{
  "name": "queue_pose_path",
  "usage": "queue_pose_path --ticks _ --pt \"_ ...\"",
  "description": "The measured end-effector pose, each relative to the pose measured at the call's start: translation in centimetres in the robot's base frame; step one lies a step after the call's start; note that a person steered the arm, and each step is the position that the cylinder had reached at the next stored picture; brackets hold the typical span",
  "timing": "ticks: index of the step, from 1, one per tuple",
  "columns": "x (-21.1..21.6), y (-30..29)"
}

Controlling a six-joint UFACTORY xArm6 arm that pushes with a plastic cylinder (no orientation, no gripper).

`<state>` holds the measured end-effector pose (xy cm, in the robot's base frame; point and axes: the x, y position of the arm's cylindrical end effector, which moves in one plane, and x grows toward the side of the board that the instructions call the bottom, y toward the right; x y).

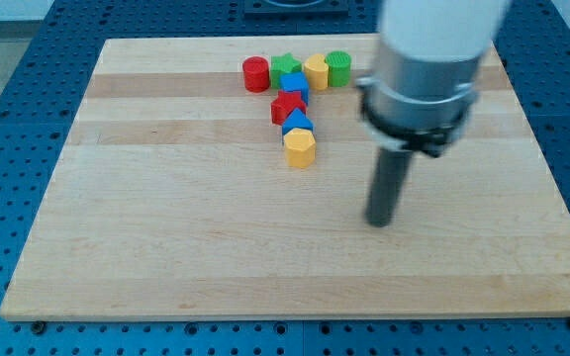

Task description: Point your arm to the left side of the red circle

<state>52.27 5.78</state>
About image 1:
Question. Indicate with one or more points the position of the red cylinder block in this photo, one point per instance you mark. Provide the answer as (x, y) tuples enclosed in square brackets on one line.
[(256, 72)]

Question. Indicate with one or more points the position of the yellow hexagon block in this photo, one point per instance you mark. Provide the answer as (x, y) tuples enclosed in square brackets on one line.
[(299, 148)]

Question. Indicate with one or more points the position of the dark grey cylindrical pointer rod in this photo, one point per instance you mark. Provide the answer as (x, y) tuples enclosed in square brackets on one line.
[(387, 185)]

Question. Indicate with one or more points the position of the yellow heart block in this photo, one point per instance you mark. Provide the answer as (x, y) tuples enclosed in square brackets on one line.
[(317, 71)]

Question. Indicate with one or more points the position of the blue cube block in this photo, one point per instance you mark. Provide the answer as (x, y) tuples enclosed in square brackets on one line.
[(296, 81)]

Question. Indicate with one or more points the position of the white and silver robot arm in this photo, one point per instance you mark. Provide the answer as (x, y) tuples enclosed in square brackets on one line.
[(420, 89)]

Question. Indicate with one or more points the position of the green cylinder block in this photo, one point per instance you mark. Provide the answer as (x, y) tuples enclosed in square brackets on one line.
[(339, 63)]

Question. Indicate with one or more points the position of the blue triangle block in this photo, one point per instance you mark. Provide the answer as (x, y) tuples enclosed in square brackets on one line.
[(297, 119)]

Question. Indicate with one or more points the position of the red star block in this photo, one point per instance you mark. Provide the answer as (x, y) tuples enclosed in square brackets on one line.
[(285, 104)]

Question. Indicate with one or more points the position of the green star block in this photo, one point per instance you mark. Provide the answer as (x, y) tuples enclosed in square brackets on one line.
[(280, 65)]

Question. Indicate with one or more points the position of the light wooden board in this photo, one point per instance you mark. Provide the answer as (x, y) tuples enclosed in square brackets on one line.
[(171, 200)]

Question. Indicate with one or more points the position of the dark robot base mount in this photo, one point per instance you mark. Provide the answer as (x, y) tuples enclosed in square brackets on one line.
[(259, 8)]

